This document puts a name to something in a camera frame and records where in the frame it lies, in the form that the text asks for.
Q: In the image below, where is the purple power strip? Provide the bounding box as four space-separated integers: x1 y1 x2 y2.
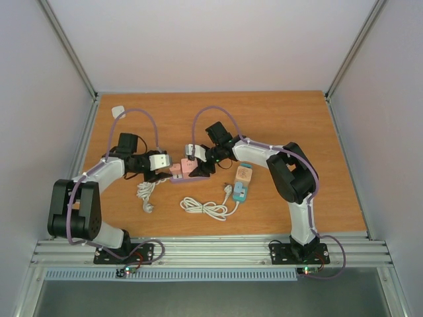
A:
169 174 209 184

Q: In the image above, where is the large pink cube plug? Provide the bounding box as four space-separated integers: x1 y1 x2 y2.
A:
180 158 198 179

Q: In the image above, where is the small pink plug adapter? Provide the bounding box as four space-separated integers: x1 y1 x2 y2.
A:
169 163 183 180

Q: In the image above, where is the small blue plug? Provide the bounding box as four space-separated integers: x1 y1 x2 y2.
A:
233 182 247 197

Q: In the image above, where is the teal power strip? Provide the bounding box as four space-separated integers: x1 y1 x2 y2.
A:
232 163 252 203

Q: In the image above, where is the white plug adapter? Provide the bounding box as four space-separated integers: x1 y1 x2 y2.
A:
111 105 126 120

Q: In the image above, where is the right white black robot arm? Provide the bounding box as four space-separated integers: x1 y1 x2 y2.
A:
185 122 320 263

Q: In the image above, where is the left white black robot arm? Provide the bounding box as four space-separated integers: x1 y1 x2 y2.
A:
47 133 171 263

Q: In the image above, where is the wooden cube plug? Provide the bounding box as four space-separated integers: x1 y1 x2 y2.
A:
234 165 252 187

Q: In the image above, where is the left small circuit board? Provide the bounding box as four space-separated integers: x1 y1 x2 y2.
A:
115 267 137 278

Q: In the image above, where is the small circuit board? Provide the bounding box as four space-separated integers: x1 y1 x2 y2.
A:
115 267 137 278
297 266 321 275

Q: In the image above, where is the right small circuit board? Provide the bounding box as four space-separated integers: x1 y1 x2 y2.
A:
297 266 321 275

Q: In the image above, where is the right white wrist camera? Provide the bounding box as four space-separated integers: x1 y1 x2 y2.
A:
184 143 207 162

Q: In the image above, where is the white coiled strip cable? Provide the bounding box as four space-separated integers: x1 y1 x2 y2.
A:
136 180 166 215

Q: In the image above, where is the white coiled teal-strip cable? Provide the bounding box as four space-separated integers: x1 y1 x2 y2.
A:
180 183 241 221

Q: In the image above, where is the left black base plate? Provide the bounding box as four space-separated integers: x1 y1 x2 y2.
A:
93 243 155 265

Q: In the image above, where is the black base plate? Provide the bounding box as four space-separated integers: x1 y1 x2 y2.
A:
93 243 155 265
268 240 330 265

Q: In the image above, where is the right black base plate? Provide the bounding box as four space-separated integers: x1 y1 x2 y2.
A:
268 240 330 265

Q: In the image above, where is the blue slotted cable duct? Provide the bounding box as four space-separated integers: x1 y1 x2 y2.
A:
44 267 297 282

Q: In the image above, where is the aluminium front rail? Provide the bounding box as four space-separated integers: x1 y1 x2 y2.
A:
31 238 393 268

